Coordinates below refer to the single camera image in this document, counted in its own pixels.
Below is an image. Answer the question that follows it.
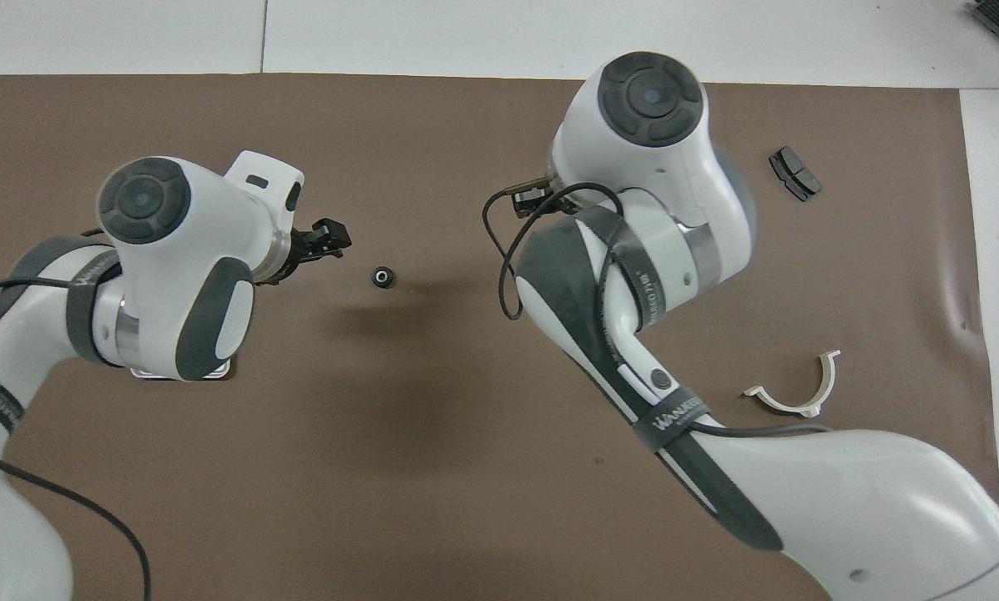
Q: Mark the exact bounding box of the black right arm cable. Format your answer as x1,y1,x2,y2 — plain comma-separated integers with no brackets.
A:
482,182,625,322

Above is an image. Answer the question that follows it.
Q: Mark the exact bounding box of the silver metal tray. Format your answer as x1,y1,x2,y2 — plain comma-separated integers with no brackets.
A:
129,357,235,382

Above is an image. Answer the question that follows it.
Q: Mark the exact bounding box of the brown table mat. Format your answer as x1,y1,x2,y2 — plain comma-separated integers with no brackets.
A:
0,73,999,601

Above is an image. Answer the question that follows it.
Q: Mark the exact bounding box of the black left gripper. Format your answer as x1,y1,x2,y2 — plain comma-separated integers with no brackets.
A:
257,218,353,287

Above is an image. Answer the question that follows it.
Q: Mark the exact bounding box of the short grooved grey brake pad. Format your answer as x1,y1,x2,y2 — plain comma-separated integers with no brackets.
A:
769,146,824,203

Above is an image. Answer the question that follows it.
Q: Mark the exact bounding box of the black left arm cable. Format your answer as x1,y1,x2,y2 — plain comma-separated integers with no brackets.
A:
0,275,152,601

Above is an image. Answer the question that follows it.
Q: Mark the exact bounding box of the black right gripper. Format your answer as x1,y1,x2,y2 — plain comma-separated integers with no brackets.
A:
509,178,560,220

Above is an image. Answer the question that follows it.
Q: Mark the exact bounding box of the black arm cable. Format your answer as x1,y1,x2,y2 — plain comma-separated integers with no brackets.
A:
482,182,625,322
0,275,152,601

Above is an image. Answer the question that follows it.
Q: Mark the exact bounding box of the white curved plastic bracket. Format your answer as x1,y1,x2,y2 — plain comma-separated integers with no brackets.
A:
743,349,842,418

